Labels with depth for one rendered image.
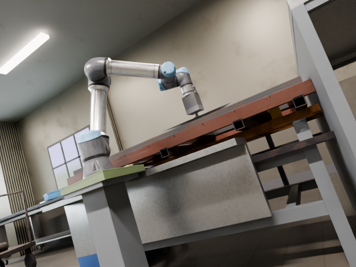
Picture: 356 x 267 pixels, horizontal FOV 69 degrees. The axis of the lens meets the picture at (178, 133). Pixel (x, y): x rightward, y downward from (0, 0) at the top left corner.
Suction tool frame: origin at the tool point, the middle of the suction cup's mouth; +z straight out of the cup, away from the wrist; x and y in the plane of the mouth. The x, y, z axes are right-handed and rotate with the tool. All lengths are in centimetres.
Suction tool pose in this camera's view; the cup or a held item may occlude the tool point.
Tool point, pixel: (198, 119)
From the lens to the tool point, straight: 147.7
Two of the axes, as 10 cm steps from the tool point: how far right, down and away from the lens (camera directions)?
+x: -5.3, 0.4, -8.5
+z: 3.1, 9.4, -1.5
